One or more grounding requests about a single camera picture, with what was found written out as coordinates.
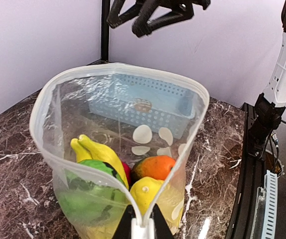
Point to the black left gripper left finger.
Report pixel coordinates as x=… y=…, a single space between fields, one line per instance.
x=124 y=228

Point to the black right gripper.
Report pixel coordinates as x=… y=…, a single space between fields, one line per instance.
x=181 y=10

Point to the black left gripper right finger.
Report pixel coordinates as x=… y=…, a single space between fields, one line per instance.
x=161 y=229

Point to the yellow toy pepper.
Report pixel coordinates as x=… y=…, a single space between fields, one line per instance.
x=170 y=201

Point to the green toy cabbage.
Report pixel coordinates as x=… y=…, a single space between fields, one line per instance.
x=89 y=202

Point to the red toy apple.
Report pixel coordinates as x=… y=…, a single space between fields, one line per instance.
x=127 y=170

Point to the orange green toy mango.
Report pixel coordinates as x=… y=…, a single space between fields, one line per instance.
x=156 y=167

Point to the light blue perforated basket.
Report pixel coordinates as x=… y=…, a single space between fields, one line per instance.
x=138 y=100

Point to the yellow toy banana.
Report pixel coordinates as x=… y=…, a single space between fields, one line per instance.
x=87 y=151

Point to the clear dotted zip top bag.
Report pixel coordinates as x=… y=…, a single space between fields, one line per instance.
x=61 y=113

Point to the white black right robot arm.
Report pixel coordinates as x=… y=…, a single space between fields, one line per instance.
x=270 y=104

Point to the black right corner post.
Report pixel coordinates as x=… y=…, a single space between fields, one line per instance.
x=105 y=30

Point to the light blue cable duct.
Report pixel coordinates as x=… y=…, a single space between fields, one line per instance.
x=270 y=216

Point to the black front rail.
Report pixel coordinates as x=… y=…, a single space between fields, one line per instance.
x=251 y=177

